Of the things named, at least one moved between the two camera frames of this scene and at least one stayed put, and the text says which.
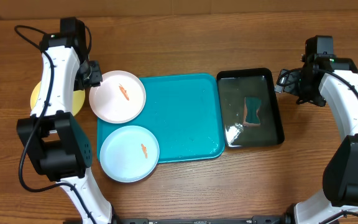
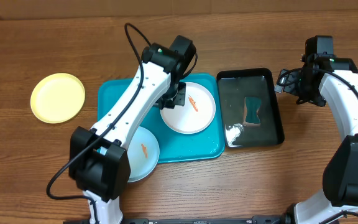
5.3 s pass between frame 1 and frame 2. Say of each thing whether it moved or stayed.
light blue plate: stayed
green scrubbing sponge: stayed
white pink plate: moved
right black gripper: stayed
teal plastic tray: stayed
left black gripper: moved
